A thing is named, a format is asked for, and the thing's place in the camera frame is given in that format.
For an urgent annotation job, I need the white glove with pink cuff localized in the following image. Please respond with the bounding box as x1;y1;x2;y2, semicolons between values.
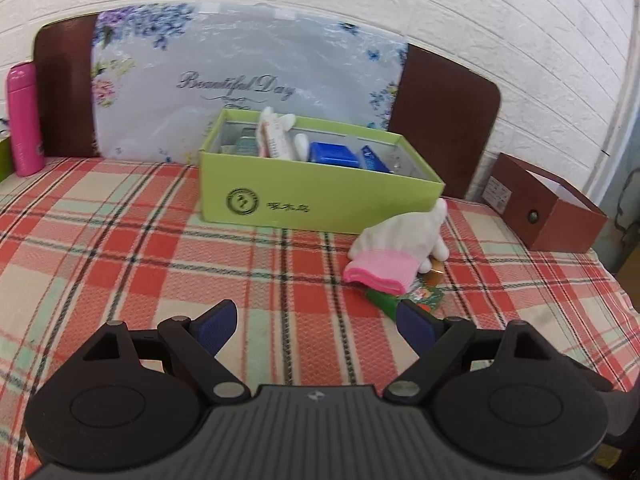
342;199;449;296

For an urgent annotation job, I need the dark cloth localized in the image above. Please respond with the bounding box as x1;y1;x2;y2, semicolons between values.
590;375;640;453

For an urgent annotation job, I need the floral plastic bag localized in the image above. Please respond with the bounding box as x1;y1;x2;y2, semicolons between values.
90;2;410;163

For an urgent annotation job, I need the blue box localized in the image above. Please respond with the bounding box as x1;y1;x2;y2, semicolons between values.
360;145;392;173
308;141;360;167

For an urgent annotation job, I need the green printed packet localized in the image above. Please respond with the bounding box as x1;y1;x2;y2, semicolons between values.
402;280;445;313

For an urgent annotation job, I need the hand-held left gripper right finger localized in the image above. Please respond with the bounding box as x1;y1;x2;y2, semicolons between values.
382;299;553;403

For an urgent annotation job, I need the green bottle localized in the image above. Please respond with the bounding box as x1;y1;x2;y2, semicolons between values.
235;127;258;157

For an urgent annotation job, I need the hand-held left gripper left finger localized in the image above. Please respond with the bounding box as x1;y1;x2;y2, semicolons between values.
82;299;251;403

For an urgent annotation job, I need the small white bottle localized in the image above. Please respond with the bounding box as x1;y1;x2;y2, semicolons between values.
292;132;313;162

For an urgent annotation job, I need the green tube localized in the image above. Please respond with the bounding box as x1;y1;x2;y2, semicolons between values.
364;287;403;318

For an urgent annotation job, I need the green cardboard box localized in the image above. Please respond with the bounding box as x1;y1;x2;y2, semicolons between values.
198;107;446;236

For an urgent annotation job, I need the white cosmetic tube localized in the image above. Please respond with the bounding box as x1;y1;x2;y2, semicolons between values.
255;106;297;160

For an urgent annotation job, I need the pink bottle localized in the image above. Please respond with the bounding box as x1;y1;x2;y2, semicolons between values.
6;61;47;177

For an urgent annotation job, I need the brown cardboard box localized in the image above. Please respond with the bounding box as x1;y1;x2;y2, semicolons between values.
482;152;610;253

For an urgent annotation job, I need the brown wooden headboard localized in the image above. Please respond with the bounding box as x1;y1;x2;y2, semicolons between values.
32;12;502;200

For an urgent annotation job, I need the red plaid bed sheet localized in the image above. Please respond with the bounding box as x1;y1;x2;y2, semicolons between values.
0;156;631;476

